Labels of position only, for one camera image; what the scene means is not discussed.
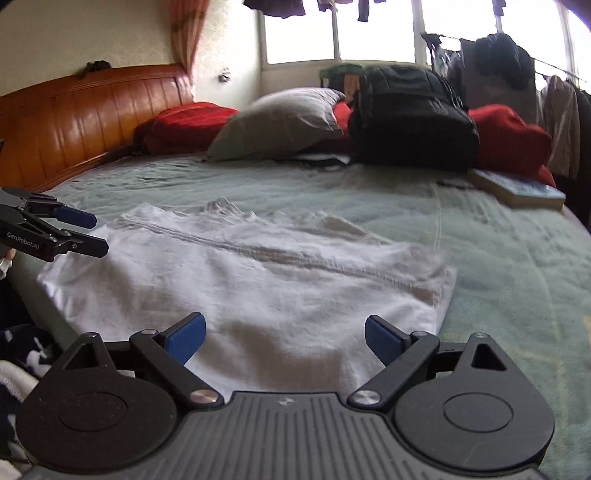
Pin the black backpack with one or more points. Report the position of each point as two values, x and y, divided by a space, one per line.
403 116

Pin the paperback book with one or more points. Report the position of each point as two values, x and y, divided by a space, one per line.
517 192

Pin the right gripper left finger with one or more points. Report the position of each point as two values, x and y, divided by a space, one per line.
160 358

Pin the hanging laundry at window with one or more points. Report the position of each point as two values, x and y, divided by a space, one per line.
284 9

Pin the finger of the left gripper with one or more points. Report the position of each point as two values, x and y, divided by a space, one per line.
87 245
75 217

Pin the dark object on headboard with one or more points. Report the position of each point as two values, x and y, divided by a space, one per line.
93 67

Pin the left hand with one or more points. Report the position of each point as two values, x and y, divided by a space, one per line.
6 261

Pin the white printed long-sleeve shirt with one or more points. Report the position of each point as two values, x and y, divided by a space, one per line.
285 297

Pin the red quilt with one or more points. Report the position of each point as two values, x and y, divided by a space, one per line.
507 143

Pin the left orange curtain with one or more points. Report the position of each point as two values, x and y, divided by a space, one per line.
187 19

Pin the clothes rack with garments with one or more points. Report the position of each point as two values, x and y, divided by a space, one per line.
495 70

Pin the green plaid bed blanket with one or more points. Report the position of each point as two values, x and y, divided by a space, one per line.
523 276

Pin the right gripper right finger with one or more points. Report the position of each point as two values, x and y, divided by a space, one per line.
406 359

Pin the items on window sill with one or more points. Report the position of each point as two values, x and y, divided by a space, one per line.
339 77

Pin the white fleece left sleeve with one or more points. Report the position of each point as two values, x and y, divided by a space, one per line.
27 354

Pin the wooden headboard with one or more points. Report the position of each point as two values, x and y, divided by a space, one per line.
58 129

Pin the grey green pillow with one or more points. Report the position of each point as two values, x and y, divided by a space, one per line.
281 123

